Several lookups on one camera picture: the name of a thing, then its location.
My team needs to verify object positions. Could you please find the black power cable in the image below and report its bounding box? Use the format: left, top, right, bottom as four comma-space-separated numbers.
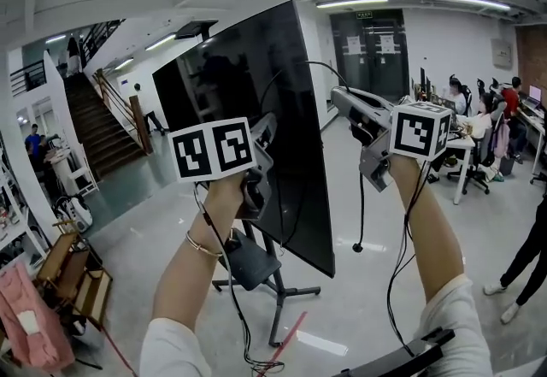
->
255, 61, 365, 256

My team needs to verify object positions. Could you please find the person's white shirt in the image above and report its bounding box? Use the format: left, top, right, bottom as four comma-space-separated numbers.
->
138, 274, 492, 377

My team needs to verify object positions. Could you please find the dark wooden staircase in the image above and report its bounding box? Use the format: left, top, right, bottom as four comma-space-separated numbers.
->
8, 18, 155, 182

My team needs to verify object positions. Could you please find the red floor tape line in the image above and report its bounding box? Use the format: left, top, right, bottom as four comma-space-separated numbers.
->
102, 310, 309, 377

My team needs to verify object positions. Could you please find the black double door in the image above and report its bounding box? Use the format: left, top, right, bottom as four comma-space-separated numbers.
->
329, 9, 406, 99

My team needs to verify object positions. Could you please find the person's left forearm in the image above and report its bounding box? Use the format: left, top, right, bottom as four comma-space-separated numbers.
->
151, 174, 248, 327

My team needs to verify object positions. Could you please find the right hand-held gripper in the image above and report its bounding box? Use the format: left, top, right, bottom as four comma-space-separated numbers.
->
331, 86, 453, 192

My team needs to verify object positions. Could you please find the gold bracelet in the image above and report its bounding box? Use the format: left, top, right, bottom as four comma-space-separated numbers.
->
185, 229, 224, 259

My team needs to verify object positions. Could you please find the wooden folding chair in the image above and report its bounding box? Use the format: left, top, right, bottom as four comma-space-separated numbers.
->
36, 219, 115, 332

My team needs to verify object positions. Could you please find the large black television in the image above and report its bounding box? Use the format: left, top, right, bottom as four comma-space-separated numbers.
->
152, 0, 337, 279

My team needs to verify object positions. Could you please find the pink backpack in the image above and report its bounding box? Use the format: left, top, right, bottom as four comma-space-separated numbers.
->
493, 118, 512, 159

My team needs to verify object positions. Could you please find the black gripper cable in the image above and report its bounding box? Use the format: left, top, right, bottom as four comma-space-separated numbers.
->
194, 186, 285, 377
386, 156, 431, 357

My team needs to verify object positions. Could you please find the black office chair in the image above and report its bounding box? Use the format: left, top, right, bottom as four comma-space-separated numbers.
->
446, 109, 509, 196

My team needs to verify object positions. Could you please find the white office desk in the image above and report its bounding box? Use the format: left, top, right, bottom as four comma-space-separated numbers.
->
409, 125, 478, 205

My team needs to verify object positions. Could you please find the white wheeled machine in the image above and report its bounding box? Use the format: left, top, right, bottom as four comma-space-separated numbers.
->
53, 195, 94, 233

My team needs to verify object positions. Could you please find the pink quilted cloth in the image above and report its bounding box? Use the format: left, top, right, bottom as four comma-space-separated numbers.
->
0, 262, 76, 370

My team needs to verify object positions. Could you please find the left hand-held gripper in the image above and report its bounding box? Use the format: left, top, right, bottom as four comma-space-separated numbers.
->
167, 112, 279, 222

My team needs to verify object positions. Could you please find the grey wall box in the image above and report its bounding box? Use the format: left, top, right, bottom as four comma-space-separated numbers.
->
490, 38, 514, 70

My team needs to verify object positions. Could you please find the black shoulder bag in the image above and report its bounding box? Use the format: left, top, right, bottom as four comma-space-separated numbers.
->
328, 327, 456, 377

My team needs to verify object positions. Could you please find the person's right forearm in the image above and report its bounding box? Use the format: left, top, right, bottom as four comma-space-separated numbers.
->
387, 155, 468, 307

